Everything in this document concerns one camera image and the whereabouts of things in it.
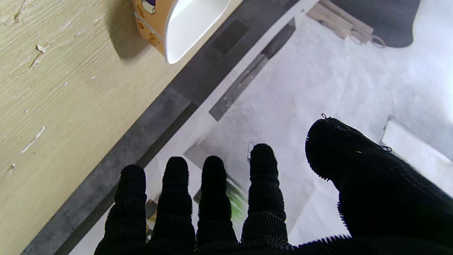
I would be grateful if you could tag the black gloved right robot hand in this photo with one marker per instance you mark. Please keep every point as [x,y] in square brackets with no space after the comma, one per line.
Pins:
[382,198]

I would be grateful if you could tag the white paper food container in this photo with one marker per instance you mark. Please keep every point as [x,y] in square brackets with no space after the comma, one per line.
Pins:
[191,24]

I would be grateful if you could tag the large wooden cutting board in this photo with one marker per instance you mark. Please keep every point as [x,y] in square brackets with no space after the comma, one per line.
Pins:
[357,23]

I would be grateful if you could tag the small wooden cutting board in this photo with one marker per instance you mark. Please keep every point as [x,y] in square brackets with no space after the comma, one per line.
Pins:
[329,21]

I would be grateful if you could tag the long white dough scrap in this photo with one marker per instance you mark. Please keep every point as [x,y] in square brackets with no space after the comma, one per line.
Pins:
[33,140]

